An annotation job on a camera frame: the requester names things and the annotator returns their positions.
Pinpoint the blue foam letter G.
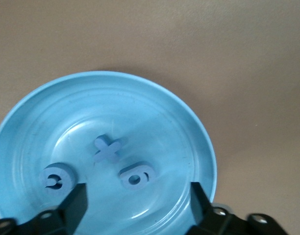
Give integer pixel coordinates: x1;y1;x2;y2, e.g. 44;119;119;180
39;163;77;197

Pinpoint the blue foam digit six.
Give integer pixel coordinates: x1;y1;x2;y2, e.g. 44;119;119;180
118;163;158;190

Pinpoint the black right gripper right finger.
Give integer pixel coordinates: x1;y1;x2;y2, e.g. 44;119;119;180
186;181;289;235

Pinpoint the blue plate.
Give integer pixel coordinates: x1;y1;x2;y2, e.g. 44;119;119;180
0;70;217;235

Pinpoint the brown table cover sheet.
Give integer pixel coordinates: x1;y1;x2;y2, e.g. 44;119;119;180
0;0;300;235

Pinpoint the blue foam plus sign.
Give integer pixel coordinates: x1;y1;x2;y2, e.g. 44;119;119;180
93;134;128;164

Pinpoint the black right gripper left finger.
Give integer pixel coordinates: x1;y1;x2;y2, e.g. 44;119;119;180
0;182;89;235

